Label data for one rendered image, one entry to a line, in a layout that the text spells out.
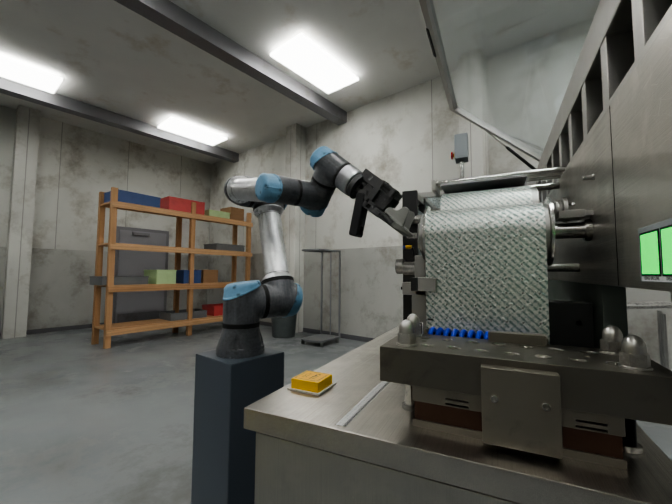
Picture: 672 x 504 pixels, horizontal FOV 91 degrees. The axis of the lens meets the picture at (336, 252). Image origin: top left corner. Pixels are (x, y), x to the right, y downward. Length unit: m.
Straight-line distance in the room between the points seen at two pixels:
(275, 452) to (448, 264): 0.51
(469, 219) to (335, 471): 0.55
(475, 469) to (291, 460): 0.31
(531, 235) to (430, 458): 0.46
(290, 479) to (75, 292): 8.01
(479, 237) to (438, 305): 0.17
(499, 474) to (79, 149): 8.77
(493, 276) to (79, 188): 8.40
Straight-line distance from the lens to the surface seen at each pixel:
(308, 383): 0.77
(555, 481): 0.57
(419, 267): 0.86
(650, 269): 0.55
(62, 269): 8.48
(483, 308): 0.77
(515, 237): 0.77
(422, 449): 0.58
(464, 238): 0.77
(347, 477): 0.65
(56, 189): 8.61
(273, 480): 0.73
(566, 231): 0.83
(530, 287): 0.77
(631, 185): 0.63
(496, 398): 0.58
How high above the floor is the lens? 1.16
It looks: 4 degrees up
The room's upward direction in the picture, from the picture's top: straight up
